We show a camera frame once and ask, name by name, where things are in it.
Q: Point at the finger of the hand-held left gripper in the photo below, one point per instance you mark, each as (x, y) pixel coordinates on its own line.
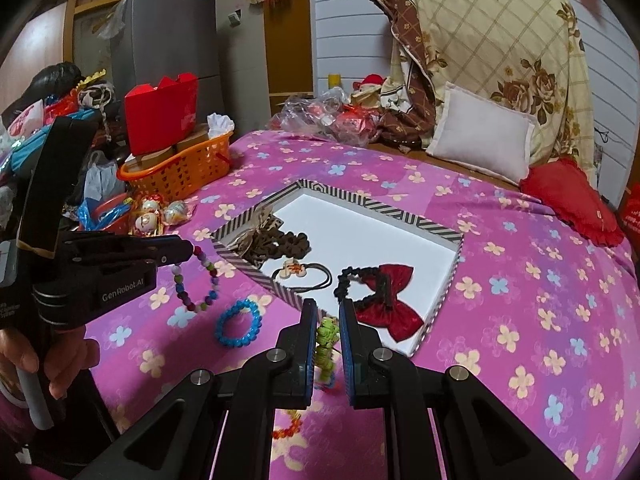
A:
(130, 267)
(120, 246)

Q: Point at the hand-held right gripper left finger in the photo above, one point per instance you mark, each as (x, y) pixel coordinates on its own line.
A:
(310, 355)

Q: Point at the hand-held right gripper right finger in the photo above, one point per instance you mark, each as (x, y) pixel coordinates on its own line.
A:
(350, 355)

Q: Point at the red bow hair clip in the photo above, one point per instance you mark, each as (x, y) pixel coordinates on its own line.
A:
(395, 310)

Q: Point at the black scrunchie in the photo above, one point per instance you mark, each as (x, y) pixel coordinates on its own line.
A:
(342, 285)

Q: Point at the beige bow hair accessory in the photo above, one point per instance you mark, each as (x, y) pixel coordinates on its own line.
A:
(252, 232)

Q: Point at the striped cardboard box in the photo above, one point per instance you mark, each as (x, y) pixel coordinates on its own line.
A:
(350, 210)

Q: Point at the person's left hand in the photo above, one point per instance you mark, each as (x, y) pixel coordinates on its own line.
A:
(65, 365)

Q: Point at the lucky cat figurine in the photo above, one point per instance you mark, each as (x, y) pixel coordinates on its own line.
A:
(146, 217)
(177, 212)

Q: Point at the grey plastic bag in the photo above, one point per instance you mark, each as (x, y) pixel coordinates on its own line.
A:
(102, 180)

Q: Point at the orange plastic basket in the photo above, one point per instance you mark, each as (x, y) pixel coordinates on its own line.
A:
(185, 170)

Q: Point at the brown cardboard box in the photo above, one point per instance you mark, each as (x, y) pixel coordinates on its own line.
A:
(195, 137)

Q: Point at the red gift box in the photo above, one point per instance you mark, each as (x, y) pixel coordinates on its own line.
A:
(160, 120)

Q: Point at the white plastic bag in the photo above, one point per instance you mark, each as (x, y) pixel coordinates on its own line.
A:
(220, 124)

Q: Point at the grey refrigerator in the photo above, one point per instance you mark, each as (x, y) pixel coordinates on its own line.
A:
(170, 30)

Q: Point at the clear plastic bags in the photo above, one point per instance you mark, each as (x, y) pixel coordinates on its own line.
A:
(300, 115)

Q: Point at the red snack packet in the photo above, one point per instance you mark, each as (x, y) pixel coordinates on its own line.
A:
(355, 125)

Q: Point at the brown patterned blanket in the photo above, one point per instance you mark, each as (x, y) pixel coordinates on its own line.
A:
(405, 115)

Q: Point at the white pillow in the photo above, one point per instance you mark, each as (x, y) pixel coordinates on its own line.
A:
(480, 135)

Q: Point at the wooden door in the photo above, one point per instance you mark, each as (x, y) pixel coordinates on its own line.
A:
(290, 45)

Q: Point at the red ruffled cushion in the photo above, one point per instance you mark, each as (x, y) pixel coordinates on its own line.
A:
(570, 200)

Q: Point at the yellow-capped bottle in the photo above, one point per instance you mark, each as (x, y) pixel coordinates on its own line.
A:
(334, 82)

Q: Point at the santa plush toy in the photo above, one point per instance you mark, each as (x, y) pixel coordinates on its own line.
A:
(370, 85)

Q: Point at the red shopping bag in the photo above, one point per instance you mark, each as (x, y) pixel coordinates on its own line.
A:
(632, 215)

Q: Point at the beige floral quilt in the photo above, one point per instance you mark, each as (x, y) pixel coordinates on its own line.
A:
(490, 35)

